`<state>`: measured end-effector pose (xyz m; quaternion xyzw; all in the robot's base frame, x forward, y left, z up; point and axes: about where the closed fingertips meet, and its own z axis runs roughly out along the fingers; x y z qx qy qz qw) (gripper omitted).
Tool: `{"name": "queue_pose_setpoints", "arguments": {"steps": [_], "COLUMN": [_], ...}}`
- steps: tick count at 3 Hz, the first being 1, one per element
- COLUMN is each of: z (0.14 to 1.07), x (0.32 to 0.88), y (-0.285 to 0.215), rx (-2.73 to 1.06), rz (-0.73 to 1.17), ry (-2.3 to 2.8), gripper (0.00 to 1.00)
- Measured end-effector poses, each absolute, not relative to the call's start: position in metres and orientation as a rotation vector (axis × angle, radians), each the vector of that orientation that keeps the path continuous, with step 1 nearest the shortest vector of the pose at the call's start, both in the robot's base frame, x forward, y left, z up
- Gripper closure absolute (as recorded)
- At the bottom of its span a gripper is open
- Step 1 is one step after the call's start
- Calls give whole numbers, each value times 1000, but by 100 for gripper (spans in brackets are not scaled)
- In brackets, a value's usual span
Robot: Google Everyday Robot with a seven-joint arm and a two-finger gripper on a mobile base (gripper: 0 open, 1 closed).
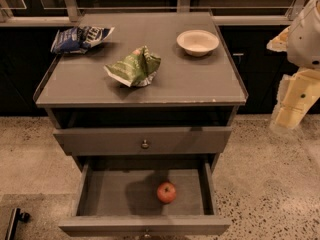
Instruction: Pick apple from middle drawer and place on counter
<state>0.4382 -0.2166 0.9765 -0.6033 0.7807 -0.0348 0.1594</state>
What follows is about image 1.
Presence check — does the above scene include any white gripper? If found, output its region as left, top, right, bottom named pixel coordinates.
left=266, top=15, right=320, bottom=130

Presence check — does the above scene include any red apple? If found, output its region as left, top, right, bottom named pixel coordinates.
left=157, top=182, right=177, bottom=204

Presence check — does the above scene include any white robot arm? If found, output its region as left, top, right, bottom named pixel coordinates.
left=267, top=0, right=320, bottom=129

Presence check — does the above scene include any closed grey top drawer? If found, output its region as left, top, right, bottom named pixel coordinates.
left=54, top=127, right=231, bottom=156

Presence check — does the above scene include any grey wooden drawer cabinet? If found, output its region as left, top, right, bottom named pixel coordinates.
left=34, top=12, right=247, bottom=238

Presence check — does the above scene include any round metal drawer knob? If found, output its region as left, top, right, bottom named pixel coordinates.
left=141, top=140, right=150, bottom=149

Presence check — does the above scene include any open grey middle drawer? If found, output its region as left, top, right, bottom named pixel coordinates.
left=59, top=157, right=231, bottom=237

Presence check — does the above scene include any middle drawer metal knob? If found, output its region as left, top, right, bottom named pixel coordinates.
left=140, top=230, right=152, bottom=240

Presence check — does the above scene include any white ceramic bowl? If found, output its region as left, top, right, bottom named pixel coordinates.
left=176, top=30, right=220, bottom=57

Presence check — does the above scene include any green crumpled chip bag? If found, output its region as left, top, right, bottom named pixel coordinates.
left=104, top=46, right=161, bottom=87

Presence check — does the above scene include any blue crumpled chip bag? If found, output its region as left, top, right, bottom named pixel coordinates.
left=51, top=26, right=114, bottom=54

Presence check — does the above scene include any black object on floor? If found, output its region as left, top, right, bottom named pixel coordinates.
left=5, top=208, right=30, bottom=240

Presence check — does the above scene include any metal railing frame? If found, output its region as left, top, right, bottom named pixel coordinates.
left=0, top=0, right=309, bottom=26

